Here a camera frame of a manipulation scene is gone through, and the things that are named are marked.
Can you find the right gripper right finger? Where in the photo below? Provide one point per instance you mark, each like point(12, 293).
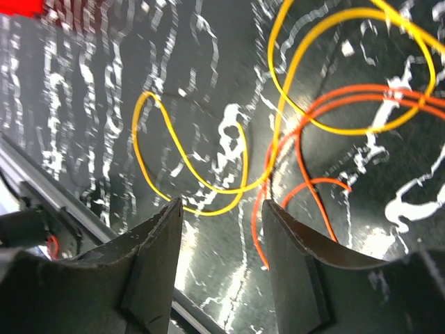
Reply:
point(320, 286)

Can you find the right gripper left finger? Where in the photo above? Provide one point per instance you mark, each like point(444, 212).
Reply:
point(123, 286)

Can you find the red bin nearest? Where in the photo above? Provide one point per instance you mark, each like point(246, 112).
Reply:
point(26, 8)

